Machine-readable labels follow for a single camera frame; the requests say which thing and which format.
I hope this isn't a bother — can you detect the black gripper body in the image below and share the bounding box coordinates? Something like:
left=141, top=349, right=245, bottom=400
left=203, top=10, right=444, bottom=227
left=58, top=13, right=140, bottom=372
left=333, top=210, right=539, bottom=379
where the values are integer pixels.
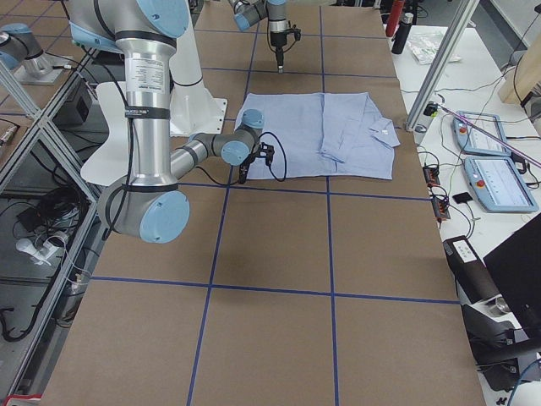
left=241, top=148, right=260, bottom=170
left=270, top=31, right=287, bottom=52

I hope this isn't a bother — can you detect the light blue striped shirt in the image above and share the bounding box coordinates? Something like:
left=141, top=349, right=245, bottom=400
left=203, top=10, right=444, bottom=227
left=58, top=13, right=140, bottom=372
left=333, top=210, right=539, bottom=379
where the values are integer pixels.
left=236, top=93, right=400, bottom=179

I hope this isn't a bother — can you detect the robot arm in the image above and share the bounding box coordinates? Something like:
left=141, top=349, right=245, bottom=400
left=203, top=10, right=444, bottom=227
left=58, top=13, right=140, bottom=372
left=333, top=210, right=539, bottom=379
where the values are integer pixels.
left=228, top=0, right=290, bottom=74
left=67, top=1, right=264, bottom=244

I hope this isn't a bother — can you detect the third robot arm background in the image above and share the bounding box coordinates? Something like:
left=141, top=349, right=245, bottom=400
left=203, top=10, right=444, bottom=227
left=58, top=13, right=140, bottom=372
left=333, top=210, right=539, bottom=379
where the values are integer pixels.
left=1, top=23, right=60, bottom=85

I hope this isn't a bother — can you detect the red water bottle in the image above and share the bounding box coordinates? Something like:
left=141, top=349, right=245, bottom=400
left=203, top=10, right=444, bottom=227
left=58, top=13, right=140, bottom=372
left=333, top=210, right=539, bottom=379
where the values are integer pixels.
left=385, top=0, right=406, bottom=38

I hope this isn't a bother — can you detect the black water bottle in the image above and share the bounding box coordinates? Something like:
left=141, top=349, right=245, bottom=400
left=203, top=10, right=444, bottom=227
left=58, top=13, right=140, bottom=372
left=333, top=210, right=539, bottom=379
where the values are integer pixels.
left=391, top=13, right=414, bottom=55

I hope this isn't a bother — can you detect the white plastic chair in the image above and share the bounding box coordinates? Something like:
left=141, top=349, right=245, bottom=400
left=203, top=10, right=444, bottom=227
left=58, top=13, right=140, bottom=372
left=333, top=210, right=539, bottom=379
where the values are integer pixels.
left=80, top=82, right=128, bottom=186

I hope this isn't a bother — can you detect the upper blue teach pendant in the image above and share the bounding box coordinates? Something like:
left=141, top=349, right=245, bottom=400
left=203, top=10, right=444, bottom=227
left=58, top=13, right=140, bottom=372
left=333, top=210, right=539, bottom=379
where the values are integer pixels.
left=451, top=110, right=519, bottom=156

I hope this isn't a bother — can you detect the blue teach pendant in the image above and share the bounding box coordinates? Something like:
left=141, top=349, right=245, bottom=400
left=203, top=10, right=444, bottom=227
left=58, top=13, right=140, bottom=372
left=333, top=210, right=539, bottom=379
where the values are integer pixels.
left=451, top=110, right=519, bottom=156
left=464, top=156, right=538, bottom=213

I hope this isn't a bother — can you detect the lower blue teach pendant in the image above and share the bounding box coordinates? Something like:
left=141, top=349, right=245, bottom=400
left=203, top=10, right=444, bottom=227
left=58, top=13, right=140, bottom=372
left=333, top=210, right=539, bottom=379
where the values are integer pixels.
left=464, top=156, right=538, bottom=213

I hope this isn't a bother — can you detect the black monitor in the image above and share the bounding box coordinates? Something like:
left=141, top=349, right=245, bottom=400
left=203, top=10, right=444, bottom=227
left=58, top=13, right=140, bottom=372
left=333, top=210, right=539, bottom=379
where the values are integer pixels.
left=484, top=216, right=540, bottom=337

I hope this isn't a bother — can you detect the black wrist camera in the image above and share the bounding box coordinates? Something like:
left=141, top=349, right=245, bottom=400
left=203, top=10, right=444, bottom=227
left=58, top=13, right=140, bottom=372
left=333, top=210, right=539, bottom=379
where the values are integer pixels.
left=287, top=25, right=302, bottom=42
left=256, top=142, right=275, bottom=167

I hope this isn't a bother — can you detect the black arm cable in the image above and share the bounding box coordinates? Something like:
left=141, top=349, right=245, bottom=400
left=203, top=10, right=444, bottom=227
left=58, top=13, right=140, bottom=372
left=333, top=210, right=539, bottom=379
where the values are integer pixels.
left=196, top=131, right=289, bottom=187

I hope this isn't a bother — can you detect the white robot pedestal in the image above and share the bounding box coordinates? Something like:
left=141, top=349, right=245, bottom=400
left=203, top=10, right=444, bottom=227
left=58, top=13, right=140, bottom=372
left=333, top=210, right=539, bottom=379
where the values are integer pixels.
left=169, top=12, right=227, bottom=136

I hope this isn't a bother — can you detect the aluminium frame post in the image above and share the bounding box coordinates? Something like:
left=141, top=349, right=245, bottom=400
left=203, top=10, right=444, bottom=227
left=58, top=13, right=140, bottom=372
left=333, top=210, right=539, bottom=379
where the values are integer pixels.
left=404, top=0, right=479, bottom=131

